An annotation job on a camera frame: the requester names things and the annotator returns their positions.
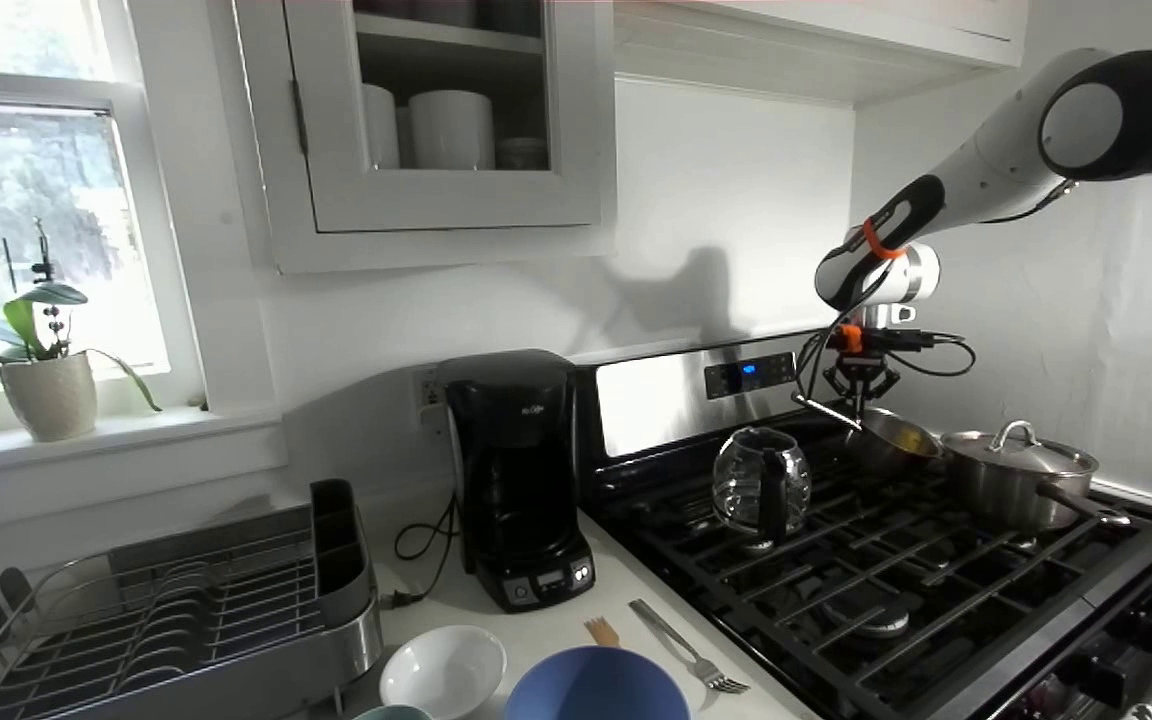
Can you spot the glass door wall cabinet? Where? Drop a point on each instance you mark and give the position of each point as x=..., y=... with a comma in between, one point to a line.
x=456, y=202

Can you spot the steel pot lid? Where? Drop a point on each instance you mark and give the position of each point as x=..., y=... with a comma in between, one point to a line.
x=1023, y=459

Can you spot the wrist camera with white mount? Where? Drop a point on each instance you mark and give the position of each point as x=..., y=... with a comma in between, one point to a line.
x=895, y=317

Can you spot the white bowl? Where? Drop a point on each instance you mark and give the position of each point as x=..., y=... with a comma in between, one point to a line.
x=441, y=670

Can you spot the plain white wall cabinet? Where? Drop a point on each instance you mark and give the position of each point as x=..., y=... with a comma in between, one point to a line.
x=842, y=42

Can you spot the small grey cup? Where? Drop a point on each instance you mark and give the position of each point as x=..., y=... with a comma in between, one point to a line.
x=520, y=152

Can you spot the white mug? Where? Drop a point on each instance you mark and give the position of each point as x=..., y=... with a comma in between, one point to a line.
x=449, y=129
x=379, y=126

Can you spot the white framed window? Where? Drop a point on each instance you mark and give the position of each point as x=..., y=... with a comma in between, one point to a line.
x=29, y=174

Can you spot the metal tongs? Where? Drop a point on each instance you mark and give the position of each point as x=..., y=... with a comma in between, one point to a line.
x=682, y=644

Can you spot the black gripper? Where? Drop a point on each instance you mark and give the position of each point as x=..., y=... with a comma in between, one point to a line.
x=863, y=373

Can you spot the glass coffee carafe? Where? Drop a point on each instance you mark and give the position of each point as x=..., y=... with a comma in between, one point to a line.
x=760, y=481

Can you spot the small wooden piece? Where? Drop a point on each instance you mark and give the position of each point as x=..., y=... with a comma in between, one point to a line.
x=603, y=632

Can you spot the black coffee maker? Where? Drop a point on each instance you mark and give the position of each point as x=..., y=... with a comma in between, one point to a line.
x=516, y=481

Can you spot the black gas stove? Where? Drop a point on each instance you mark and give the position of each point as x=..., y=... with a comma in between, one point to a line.
x=868, y=585

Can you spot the wall power outlet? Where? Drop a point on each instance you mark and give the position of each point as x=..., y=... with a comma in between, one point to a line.
x=434, y=402

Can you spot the small steel saucepan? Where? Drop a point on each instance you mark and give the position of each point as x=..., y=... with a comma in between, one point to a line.
x=897, y=443

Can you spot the blue bowl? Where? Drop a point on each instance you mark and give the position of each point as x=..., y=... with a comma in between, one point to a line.
x=596, y=685

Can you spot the potted green plant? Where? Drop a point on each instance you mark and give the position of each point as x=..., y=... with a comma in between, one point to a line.
x=50, y=393

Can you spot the metal dish rack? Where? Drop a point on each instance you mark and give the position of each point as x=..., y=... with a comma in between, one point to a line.
x=203, y=612

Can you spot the large steel pot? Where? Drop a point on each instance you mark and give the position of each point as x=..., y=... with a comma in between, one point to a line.
x=1003, y=493

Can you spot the yellow item in saucepan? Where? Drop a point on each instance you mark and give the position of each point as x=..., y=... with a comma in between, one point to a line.
x=916, y=443

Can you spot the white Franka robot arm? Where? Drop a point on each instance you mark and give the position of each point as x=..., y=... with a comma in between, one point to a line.
x=1003, y=144

